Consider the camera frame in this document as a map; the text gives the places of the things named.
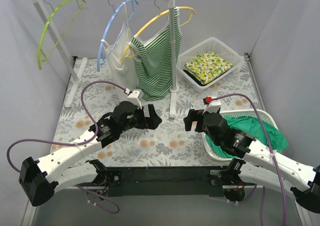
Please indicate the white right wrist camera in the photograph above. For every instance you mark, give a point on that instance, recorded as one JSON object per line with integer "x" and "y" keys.
{"x": 212, "y": 105}

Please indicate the blue hanger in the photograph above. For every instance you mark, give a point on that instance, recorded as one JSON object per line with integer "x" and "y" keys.
{"x": 115, "y": 28}

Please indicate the white basket with cloths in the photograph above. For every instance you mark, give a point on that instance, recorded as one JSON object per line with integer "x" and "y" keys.
{"x": 211, "y": 44}

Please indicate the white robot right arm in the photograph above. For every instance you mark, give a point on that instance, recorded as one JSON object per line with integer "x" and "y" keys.
{"x": 257, "y": 163}

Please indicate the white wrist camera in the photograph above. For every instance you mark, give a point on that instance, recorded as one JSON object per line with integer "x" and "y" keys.
{"x": 212, "y": 105}
{"x": 135, "y": 97}

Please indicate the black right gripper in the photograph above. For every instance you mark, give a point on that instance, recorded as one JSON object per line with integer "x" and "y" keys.
{"x": 199, "y": 122}

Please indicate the white tank top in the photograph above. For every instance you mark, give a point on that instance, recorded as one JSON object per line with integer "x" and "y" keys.
{"x": 122, "y": 69}

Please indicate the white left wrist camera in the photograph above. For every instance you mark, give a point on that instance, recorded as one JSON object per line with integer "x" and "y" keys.
{"x": 135, "y": 97}

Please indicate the black folded cloth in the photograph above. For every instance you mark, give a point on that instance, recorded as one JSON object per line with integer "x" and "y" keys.
{"x": 193, "y": 77}

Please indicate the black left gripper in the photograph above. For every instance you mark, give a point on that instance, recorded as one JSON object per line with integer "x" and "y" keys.
{"x": 144, "y": 118}

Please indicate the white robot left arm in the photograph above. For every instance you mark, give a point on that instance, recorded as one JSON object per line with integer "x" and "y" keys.
{"x": 42, "y": 178}

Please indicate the green striped tank top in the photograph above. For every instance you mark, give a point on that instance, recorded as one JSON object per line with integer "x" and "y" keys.
{"x": 153, "y": 62}

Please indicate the lemon print folded cloth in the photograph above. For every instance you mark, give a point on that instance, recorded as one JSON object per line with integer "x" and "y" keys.
{"x": 207, "y": 67}

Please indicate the floral table mat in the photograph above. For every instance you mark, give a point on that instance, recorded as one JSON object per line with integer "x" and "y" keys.
{"x": 169, "y": 144}

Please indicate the yellow hanger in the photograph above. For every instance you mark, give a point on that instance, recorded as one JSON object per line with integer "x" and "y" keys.
{"x": 150, "y": 26}

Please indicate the white laundry basket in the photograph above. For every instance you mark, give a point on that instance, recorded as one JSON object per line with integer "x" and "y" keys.
{"x": 237, "y": 113}

